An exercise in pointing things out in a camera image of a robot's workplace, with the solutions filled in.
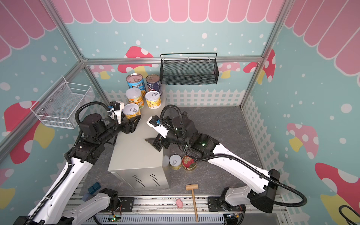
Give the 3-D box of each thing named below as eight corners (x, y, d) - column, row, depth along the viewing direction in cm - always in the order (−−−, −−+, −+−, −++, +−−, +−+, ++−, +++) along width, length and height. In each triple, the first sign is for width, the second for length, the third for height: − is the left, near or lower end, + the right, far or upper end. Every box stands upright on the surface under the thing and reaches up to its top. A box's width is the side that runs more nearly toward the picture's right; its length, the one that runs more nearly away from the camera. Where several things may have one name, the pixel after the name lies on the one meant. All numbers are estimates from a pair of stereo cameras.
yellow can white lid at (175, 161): (169, 170, 88) (169, 166, 83) (170, 158, 93) (169, 154, 88) (181, 170, 88) (181, 166, 83) (181, 158, 93) (181, 154, 88)
